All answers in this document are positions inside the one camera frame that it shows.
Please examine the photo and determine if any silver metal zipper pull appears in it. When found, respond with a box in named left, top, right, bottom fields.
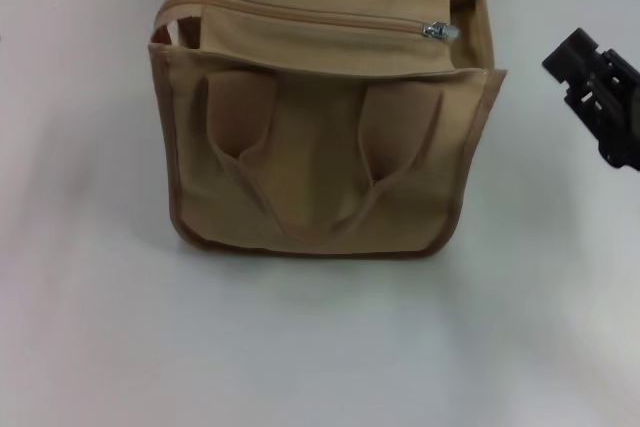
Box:
left=422, top=20, right=461, bottom=41

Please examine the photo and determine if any khaki canvas food bag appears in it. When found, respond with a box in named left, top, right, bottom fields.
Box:
left=148, top=0, right=509, bottom=262

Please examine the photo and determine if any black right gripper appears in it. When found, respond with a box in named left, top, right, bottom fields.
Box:
left=542, top=26, right=640, bottom=171

